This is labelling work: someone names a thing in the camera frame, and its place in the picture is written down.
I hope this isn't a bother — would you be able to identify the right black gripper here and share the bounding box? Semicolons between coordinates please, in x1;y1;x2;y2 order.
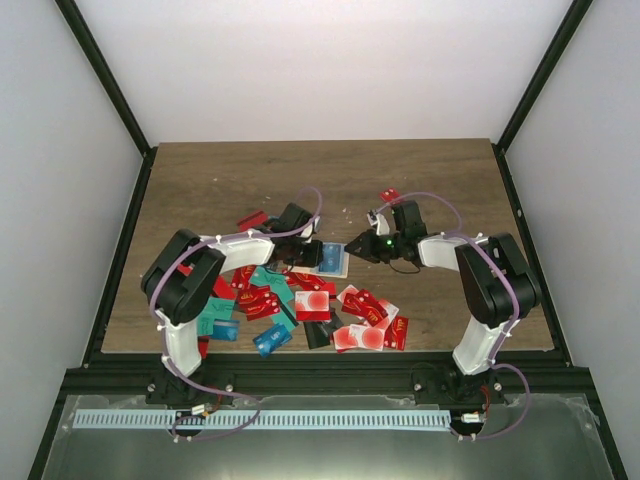
345;229;406;265

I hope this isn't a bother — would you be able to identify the blue vip card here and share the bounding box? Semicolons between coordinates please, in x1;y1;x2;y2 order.
253;324;292;358
317;242;345;275

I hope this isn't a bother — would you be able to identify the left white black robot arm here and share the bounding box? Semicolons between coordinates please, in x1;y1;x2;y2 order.
141;203;322;404

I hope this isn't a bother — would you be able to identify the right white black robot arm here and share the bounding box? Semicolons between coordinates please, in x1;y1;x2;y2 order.
345;199;542;403

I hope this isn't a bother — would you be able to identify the red gold card top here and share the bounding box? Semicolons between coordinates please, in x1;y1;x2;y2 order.
285;272;326;291

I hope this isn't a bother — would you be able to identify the teal VIP card upper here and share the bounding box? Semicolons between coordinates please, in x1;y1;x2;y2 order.
250;266;294;303

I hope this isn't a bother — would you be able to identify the teal vip card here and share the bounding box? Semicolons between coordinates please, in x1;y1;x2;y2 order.
197;297;235;336
250;266;294;303

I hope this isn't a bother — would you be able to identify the red stripe card back left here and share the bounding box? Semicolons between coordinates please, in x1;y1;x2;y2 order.
237;210;269;232

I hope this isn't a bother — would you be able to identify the red card lone back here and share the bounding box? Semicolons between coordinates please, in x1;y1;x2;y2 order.
379;188;401;205

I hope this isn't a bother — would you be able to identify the red white circle card centre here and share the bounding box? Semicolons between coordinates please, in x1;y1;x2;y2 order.
294;290;331;322

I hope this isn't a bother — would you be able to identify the red white circle card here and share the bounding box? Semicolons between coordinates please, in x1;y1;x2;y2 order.
294;290;331;322
332;324;385;352

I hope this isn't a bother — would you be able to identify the red gold VIP card right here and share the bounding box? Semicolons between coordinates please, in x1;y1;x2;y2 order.
341;290;388;327

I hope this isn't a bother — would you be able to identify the red gold vip card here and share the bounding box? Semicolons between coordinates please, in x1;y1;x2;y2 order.
341;290;388;327
236;285;281;321

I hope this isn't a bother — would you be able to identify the red gold VIP card centre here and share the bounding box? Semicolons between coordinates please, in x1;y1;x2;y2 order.
236;285;281;321

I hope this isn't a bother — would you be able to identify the black card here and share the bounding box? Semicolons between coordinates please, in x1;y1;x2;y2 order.
304;320;344;350

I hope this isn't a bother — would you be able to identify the red white circle card bottom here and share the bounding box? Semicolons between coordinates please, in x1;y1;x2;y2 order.
332;324;385;352

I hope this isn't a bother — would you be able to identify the teal VIP card lower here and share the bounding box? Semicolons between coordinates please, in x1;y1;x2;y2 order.
197;297;235;336

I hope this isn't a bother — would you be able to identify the red card far right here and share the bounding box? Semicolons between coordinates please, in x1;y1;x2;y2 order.
384;316;409;351

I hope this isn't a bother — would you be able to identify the blue chip card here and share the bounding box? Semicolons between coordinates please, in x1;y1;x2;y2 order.
210;319;239;342

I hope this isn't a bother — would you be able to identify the dark red stripe card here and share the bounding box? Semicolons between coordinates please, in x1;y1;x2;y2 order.
198;337;210;359

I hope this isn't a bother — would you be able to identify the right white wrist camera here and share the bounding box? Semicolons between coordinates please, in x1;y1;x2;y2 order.
367;210;390;236

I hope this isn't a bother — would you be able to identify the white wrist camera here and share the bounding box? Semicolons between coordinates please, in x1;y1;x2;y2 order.
304;216;321;236
367;210;390;236

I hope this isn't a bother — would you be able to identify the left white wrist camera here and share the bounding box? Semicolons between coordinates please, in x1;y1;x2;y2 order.
304;216;321;236

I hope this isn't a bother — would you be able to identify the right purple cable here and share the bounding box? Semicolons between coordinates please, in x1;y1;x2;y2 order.
374;191;532;442

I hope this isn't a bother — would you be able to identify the black aluminium front rail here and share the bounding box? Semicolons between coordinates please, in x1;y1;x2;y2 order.
61;351;595;405

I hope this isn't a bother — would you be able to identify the light blue slotted cable duct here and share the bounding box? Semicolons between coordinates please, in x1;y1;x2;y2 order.
73;409;451;432

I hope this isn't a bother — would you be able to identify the black frame post right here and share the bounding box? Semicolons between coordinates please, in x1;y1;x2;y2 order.
497;0;595;151

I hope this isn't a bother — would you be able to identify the black frame post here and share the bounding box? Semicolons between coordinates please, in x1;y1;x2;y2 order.
497;0;595;151
53;0;153;156

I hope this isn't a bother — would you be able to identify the black frame post left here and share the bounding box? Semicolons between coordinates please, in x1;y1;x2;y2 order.
53;0;153;156

